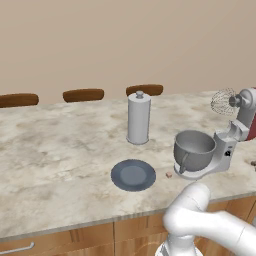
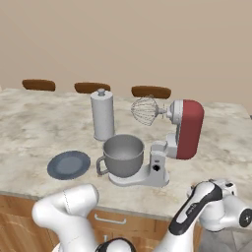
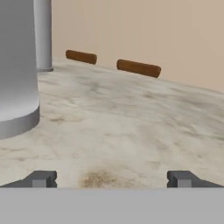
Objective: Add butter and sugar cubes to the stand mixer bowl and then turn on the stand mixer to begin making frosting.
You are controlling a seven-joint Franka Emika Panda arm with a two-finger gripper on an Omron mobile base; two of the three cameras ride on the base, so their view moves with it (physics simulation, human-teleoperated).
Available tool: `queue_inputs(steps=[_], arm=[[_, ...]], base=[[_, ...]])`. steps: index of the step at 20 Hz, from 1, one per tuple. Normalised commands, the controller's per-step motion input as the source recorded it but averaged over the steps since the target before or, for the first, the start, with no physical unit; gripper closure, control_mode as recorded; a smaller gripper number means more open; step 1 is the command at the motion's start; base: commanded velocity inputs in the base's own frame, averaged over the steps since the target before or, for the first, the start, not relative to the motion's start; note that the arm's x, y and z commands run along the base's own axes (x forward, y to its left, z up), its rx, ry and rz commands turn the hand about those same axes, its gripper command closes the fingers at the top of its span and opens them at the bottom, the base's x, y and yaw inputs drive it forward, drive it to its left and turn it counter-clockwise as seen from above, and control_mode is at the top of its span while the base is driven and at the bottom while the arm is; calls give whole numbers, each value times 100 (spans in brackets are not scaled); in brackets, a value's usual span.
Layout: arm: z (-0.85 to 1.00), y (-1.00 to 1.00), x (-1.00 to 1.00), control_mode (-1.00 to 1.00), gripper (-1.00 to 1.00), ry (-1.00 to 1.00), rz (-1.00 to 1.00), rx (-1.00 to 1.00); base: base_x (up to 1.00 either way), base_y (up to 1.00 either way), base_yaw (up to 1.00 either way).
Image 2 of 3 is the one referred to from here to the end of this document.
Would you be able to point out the wooden cupboard door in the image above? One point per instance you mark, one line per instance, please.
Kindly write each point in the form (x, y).
(16, 229)

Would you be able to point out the blue round plate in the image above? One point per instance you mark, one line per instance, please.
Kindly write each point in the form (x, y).
(68, 165)

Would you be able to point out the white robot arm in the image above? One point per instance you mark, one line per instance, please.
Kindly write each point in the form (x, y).
(69, 213)

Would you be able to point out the red and white stand mixer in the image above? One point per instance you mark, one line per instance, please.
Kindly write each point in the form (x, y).
(190, 128)

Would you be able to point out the brown stool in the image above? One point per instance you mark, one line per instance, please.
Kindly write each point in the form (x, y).
(38, 85)
(151, 92)
(92, 87)

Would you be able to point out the white paper towel roll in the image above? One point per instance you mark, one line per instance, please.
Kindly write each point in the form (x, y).
(103, 114)

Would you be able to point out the grey metal mixer bowl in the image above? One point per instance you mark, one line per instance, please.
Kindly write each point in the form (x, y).
(124, 162)

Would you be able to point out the wooden drawer front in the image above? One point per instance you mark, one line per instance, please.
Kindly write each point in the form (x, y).
(142, 227)

